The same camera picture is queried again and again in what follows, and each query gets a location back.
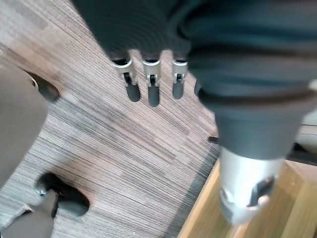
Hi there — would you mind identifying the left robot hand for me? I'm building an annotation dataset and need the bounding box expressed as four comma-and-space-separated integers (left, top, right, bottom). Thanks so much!
71, 0, 317, 226

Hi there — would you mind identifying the wooden shoe rack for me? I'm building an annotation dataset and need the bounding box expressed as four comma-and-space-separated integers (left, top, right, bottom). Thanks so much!
177, 157, 317, 238

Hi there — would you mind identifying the dark left robot foot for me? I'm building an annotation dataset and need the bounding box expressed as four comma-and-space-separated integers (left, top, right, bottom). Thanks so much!
24, 71, 61, 103

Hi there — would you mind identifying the dark robot foot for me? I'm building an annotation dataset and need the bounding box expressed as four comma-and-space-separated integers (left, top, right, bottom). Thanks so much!
35, 173, 90, 218
24, 71, 61, 103

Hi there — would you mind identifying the dark right robot foot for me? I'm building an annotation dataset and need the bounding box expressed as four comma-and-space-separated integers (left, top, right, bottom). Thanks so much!
35, 173, 90, 218

